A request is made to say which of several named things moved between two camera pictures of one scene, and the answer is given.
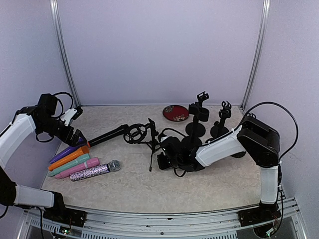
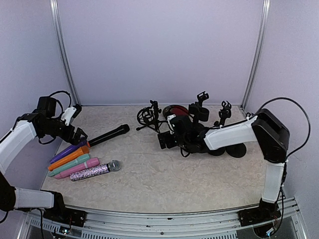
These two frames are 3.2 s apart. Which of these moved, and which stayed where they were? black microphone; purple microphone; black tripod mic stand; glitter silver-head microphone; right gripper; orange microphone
Moved: black tripod mic stand; right gripper
Stayed: orange microphone; black microphone; purple microphone; glitter silver-head microphone
